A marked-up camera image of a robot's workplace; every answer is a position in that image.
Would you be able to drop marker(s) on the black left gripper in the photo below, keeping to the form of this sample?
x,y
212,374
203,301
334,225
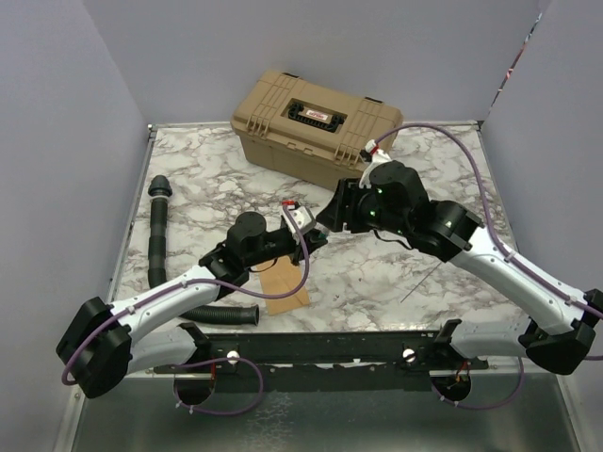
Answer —
x,y
313,241

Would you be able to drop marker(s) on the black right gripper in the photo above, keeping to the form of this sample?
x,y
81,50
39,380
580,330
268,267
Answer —
x,y
348,192

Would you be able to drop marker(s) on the brown kraft envelope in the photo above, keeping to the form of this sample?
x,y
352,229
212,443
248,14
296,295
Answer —
x,y
279,278

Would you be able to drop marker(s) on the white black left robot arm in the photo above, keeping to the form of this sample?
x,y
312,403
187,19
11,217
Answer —
x,y
105,342

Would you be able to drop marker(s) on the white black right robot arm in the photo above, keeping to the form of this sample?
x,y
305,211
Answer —
x,y
558,327

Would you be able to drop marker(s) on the tan plastic toolbox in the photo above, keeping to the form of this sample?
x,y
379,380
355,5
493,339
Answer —
x,y
309,132

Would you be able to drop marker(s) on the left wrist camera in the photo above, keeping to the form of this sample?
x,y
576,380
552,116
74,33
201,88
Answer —
x,y
298,219

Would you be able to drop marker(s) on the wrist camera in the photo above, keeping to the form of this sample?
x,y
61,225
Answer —
x,y
298,219
374,156

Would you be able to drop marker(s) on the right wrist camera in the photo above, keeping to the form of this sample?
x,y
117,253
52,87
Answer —
x,y
374,156

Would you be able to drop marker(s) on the yellow black handled screwdriver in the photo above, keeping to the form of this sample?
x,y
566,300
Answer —
x,y
425,278

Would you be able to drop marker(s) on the black metal base rail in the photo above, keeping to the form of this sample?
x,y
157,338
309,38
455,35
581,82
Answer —
x,y
330,361

